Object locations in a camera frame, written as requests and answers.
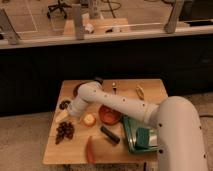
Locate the translucent grey gripper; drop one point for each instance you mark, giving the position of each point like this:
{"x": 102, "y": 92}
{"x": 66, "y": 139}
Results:
{"x": 75, "y": 108}

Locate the dark grape bunch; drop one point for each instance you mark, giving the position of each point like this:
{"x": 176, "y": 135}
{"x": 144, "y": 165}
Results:
{"x": 65, "y": 130}

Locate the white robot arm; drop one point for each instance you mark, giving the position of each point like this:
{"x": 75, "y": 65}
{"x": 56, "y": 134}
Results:
{"x": 180, "y": 142}

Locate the purple bowl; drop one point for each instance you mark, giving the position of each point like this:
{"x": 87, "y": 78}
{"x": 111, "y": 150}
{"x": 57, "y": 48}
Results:
{"x": 75, "y": 90}

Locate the red bowl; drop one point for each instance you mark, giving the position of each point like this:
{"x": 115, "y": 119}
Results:
{"x": 109, "y": 116}

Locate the yellow round fruit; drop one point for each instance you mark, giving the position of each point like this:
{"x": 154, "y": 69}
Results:
{"x": 89, "y": 120}

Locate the wooden table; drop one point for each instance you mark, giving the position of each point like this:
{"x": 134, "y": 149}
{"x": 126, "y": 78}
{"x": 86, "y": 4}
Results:
{"x": 104, "y": 150}

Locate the black rectangular block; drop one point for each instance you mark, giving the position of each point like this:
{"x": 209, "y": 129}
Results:
{"x": 110, "y": 134}

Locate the metal spoon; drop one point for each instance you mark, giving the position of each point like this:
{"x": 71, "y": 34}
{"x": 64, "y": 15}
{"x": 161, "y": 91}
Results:
{"x": 114, "y": 87}

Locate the green plastic tray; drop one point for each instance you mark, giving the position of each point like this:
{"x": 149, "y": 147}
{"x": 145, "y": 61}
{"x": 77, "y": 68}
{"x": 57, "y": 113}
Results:
{"x": 130, "y": 126}

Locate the green sponge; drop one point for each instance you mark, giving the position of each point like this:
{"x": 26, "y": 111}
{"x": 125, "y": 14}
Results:
{"x": 142, "y": 138}

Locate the clear plastic bag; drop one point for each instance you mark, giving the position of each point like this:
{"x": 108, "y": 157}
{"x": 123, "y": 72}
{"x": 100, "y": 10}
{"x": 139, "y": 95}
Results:
{"x": 153, "y": 139}

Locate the black office chair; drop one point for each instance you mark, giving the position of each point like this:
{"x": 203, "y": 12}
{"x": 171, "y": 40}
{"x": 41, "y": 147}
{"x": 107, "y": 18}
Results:
{"x": 60, "y": 5}

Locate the black handled kitchen tool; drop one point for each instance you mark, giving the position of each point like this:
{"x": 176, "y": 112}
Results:
{"x": 99, "y": 80}

